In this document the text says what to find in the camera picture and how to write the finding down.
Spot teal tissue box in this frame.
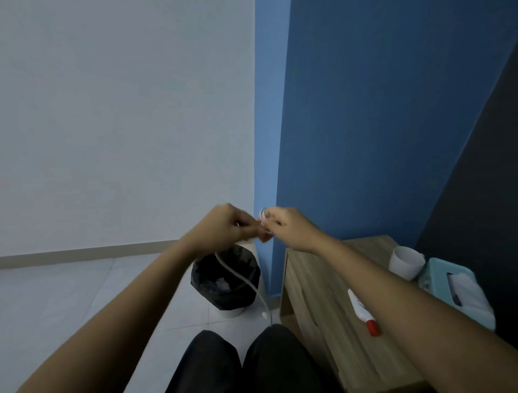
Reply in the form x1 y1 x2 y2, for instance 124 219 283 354
418 258 497 332

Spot person's right hand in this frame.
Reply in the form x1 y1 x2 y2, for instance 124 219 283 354
259 207 324 254

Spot white cable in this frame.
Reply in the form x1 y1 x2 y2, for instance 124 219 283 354
214 208 272 324

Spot white tube with red cap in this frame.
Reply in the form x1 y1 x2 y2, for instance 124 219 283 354
347 289 382 337

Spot person's black trousers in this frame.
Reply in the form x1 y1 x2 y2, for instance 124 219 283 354
165 324 345 393

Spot white bin with black bag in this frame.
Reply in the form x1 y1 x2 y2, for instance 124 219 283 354
190 244 261 317

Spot person's left forearm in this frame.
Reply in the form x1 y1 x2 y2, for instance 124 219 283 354
16 239 215 393

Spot wooden bedside table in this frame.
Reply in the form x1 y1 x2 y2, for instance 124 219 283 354
279 236 435 393

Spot white cup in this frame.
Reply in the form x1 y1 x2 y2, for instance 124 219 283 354
389 246 426 282

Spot person's right forearm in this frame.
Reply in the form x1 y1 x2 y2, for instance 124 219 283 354
312 235 518 393

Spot person's left hand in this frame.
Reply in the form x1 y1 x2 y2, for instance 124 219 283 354
180 203 268 259

